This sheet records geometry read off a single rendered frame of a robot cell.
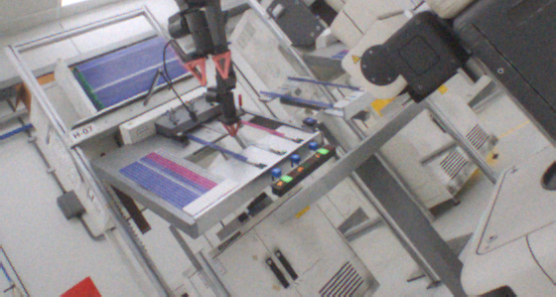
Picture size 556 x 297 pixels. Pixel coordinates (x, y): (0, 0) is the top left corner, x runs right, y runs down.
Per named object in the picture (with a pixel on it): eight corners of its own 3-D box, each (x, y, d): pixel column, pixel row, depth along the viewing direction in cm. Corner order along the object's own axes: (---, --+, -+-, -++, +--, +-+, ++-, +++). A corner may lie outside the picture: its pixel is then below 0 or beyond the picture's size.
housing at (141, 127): (216, 113, 233) (211, 88, 227) (135, 157, 203) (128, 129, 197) (207, 110, 238) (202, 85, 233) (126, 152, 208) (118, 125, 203)
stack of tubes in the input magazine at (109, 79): (191, 72, 232) (162, 33, 238) (102, 110, 201) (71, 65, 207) (184, 84, 241) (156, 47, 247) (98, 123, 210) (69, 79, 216)
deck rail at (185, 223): (200, 236, 146) (196, 221, 143) (195, 239, 144) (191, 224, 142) (96, 170, 195) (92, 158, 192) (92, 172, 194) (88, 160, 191)
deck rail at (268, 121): (325, 144, 187) (323, 131, 185) (322, 146, 186) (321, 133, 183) (213, 108, 236) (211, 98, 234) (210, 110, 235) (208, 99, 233)
